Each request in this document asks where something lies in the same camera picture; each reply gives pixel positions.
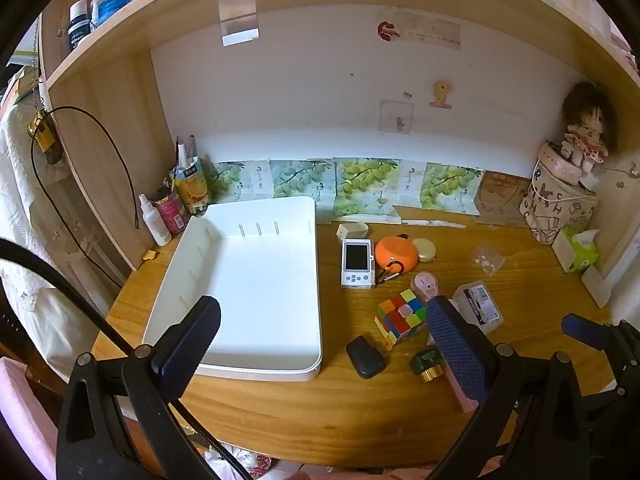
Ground white spray bottle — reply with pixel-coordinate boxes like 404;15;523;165
139;193;172;247

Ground green tissue pack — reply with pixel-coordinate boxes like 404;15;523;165
552;227;601;273

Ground black pouch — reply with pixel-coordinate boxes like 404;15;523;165
346;336;388;379

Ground multicoloured puzzle cube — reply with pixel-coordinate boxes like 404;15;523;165
375;291;429;349

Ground white paper strip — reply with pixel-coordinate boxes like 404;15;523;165
400;218;467;229

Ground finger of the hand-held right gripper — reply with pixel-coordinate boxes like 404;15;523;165
561;312;623;357

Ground yellow charm on chain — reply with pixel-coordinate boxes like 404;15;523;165
27;115;60;163

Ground pens in carton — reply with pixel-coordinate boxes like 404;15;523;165
175;135;199;171

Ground letter print fabric bucket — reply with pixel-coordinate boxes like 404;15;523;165
520;157;599;245

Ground orange round case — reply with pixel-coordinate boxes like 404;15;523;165
375;235;420;286

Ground pink round box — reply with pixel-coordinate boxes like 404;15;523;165
539;141;583;183

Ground red sticker with clear tape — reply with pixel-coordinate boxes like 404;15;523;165
376;7;462;51

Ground wooden shelf unit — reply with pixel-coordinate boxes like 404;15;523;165
37;0;640;281

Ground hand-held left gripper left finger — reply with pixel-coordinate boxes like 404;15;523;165
57;296;221;480

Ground dark bottle white cap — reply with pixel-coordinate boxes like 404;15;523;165
67;0;94;52

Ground small pink round case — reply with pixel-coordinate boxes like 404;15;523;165
411;271;439;304

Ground brown-haired doll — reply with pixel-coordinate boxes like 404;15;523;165
560;81;619;168

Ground thick black hose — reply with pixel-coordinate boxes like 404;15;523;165
0;237;253;480

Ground white rectangular box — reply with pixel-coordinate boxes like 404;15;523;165
580;264;612;308

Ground white lace cloth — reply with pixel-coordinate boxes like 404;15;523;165
0;77;132;378

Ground yellow figure wall sticker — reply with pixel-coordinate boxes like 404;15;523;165
429;80;453;109

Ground orange juice carton holder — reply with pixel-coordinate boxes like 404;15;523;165
172;155;210;217

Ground clear labelled plastic box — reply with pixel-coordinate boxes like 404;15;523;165
452;281;503;336

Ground brown printed card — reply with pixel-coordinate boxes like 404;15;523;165
472;170;533;224

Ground green grape print sheet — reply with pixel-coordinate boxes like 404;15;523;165
397;160;485;216
270;159;336;208
207;160;273;206
332;157;402;223

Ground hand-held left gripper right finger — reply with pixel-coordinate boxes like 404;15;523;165
426;296;601;480

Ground green and gold bottle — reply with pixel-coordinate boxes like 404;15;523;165
409;346;446;384

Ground blue lidded jar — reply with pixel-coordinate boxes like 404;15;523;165
97;0;132;24

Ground white digital camera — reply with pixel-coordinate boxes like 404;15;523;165
341;240;375;289

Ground white plastic tray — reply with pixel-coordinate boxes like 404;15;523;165
142;196;322;380

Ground pale pink rectangular bar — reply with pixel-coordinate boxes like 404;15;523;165
446;365;477;414

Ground thin black cable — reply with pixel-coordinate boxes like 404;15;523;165
31;106;143;231

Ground clear photo card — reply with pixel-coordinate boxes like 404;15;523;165
378;100;416;134

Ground clear acrylic wall holder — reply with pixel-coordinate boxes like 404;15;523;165
218;0;261;47

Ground small clear plastic box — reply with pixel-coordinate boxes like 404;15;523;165
471;245;505;278

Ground small white box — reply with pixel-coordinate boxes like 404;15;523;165
336;222;370;246

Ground pink can pen holder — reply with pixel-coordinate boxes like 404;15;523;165
152;187;187;235

